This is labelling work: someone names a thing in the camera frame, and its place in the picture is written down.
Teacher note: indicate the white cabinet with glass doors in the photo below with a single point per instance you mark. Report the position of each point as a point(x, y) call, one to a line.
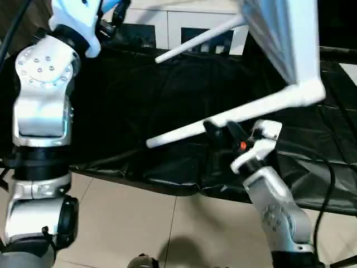
point(173, 19)

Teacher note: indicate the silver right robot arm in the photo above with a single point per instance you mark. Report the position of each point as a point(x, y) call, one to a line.
point(273, 201)

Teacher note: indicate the white flat board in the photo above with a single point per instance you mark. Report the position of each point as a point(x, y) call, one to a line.
point(350, 72)

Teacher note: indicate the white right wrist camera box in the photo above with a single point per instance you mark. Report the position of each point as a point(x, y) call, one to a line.
point(265, 139)

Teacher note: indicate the black cabinet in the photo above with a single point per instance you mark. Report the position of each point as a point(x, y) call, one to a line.
point(337, 22)

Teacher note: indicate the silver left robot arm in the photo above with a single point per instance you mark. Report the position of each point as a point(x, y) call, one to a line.
point(42, 97)

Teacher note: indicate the grey curtain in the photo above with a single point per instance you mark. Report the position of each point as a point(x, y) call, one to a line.
point(39, 11)

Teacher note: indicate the black table mat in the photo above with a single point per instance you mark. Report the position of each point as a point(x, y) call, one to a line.
point(139, 97)

